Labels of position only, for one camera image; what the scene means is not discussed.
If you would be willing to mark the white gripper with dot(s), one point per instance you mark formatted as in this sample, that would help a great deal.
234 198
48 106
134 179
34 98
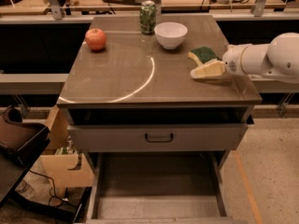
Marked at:
232 60

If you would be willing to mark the green and yellow sponge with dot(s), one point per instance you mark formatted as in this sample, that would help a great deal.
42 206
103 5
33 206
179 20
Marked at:
203 55

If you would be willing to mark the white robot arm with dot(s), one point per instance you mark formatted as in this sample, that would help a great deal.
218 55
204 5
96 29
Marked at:
278 60

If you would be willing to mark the grey drawer cabinet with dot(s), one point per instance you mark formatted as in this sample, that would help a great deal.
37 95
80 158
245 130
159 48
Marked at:
135 81

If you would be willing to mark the open middle drawer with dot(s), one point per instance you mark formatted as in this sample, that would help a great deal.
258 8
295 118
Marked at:
157 188

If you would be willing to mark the white ceramic bowl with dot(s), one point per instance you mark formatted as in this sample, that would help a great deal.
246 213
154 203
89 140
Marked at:
170 34

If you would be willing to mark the green soda can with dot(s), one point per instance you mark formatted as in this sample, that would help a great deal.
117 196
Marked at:
147 17

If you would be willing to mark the red apple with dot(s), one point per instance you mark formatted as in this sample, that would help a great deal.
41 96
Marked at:
96 39

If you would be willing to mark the cardboard box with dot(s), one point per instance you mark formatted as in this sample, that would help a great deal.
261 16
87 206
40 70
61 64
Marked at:
66 166

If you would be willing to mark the dark brown chair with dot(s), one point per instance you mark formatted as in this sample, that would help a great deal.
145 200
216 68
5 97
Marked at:
21 143

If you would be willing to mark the closed upper drawer with handle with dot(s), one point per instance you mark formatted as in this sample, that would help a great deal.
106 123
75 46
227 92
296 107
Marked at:
157 138

